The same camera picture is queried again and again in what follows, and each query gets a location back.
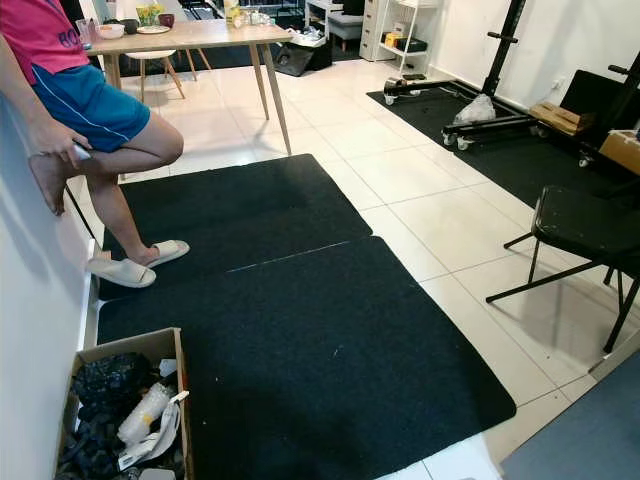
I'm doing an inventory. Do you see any large black gym mat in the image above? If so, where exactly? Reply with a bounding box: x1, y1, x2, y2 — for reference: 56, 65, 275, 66
365, 85, 640, 206

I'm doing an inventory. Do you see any wooden dining table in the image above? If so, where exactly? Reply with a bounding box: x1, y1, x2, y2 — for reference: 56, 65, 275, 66
85, 18, 296, 156

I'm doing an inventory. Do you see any black crumpled plastic bag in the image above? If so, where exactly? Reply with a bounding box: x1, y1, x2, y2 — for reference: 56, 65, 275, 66
57, 352, 151, 480

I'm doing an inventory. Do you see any clear plastic bag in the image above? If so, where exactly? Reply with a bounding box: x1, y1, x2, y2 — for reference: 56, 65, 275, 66
453, 93, 498, 126

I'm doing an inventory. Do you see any black folding chair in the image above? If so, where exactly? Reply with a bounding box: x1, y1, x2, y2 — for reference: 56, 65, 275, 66
487, 183, 640, 356

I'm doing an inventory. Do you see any white crumpled wrapper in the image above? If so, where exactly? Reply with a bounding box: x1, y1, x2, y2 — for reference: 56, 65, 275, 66
117, 390, 191, 471

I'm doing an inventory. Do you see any person in pink shirt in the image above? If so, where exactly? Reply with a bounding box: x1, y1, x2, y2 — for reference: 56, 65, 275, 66
0, 0, 186, 291

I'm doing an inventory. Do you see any white slipper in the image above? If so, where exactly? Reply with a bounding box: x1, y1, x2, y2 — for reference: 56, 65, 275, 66
145, 240, 191, 268
87, 255, 158, 289

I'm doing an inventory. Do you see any open cardboard box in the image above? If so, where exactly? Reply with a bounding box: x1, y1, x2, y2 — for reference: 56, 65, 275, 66
55, 328, 196, 480

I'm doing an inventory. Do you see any dark grey flat panel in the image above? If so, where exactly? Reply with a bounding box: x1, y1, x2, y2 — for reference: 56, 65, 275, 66
500, 350, 640, 480

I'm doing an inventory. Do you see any black wheeled weight rack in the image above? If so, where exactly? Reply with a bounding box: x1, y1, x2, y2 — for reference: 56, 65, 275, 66
382, 0, 640, 166

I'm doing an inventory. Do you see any black floor mat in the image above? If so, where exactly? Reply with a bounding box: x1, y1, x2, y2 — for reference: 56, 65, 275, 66
97, 237, 518, 480
100, 153, 373, 299

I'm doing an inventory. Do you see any brown cardboard package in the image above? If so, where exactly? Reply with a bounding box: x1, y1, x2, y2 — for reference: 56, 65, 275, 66
528, 100, 583, 136

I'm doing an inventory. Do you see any brown cardboard box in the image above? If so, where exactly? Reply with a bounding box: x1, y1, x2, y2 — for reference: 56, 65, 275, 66
600, 130, 640, 176

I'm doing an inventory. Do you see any white shelf unit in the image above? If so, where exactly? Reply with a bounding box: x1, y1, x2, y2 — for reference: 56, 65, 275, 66
360, 0, 441, 76

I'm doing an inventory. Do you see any white shell chair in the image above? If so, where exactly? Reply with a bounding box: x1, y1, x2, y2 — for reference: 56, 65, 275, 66
130, 50, 186, 101

